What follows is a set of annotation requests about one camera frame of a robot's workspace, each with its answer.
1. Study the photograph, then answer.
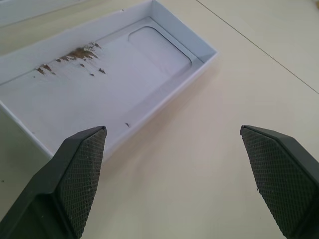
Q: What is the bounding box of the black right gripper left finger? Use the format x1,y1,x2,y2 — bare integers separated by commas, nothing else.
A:
0,126,107,239

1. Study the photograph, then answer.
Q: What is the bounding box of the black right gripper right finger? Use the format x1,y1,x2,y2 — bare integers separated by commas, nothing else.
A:
240,125,319,239

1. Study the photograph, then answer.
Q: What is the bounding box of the white cardboard box tray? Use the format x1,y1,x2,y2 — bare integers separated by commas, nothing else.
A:
0,0,219,164

